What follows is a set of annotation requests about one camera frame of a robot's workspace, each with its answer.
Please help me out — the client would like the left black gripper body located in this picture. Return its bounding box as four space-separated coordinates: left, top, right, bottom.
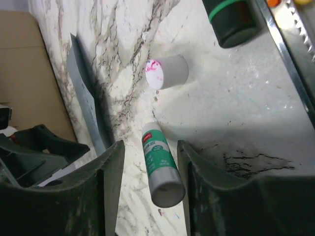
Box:
0 124 90 188

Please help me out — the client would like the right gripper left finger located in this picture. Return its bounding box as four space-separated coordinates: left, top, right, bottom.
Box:
0 141 125 236

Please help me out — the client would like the green handled screwdriver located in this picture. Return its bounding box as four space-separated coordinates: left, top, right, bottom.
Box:
202 0 258 49

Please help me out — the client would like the grey paper envelope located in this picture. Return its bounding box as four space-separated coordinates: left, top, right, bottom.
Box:
66 34 112 156

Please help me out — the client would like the green white glue stick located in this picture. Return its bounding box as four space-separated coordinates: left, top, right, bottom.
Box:
141 122 186 208

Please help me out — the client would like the orange handled metal tool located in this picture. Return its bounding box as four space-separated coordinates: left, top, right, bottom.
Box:
266 0 281 8

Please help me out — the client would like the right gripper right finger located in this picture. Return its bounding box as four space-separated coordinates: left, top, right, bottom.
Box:
177 140 315 236

